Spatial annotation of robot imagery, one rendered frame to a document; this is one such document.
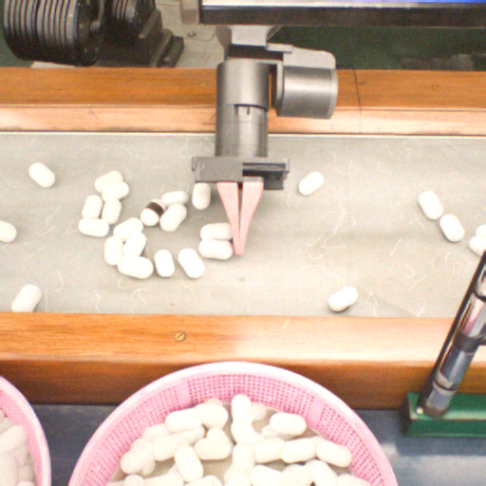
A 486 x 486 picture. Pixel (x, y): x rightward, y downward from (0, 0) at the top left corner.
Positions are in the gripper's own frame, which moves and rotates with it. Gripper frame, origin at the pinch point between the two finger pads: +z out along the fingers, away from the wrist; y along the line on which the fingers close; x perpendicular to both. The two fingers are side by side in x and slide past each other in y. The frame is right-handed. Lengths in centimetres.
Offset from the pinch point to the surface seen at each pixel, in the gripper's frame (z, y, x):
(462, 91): -22.1, 29.3, 16.5
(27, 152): -12.0, -27.4, 12.2
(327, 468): 19.3, 8.1, -13.5
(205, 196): -6.0, -4.0, 4.8
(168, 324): 7.8, -6.6, -7.0
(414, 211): -4.8, 20.2, 6.0
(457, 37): -84, 76, 164
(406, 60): -72, 55, 154
